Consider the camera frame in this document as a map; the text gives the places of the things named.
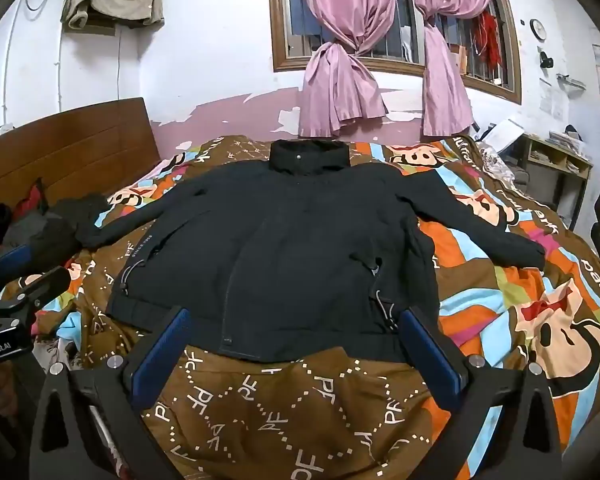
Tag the stack of papers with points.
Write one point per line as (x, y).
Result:
(567, 141)

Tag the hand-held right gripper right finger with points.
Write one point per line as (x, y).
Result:
(427, 355)

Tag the white paper on wall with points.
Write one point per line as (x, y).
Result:
(545, 95)

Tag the red hanging decoration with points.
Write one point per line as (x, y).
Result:
(487, 35)

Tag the wide pink curtain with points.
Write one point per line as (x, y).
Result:
(340, 85)

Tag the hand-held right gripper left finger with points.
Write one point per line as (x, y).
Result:
(162, 350)

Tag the wooden framed window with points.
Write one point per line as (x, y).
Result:
(395, 65)

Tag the black jacket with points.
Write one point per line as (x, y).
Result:
(305, 240)

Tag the dark clothes pile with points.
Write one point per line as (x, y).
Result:
(50, 230)

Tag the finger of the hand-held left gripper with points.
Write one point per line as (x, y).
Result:
(42, 282)
(12, 262)

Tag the wooden headboard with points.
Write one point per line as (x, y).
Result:
(70, 155)

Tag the wooden shelf unit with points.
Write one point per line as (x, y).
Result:
(560, 170)

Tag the narrow pink curtain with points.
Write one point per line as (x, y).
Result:
(442, 75)

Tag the cartoon printed blanket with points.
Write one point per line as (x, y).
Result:
(280, 410)

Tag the round wall clock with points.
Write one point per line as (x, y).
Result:
(538, 30)

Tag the red cloth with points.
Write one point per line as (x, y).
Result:
(32, 197)

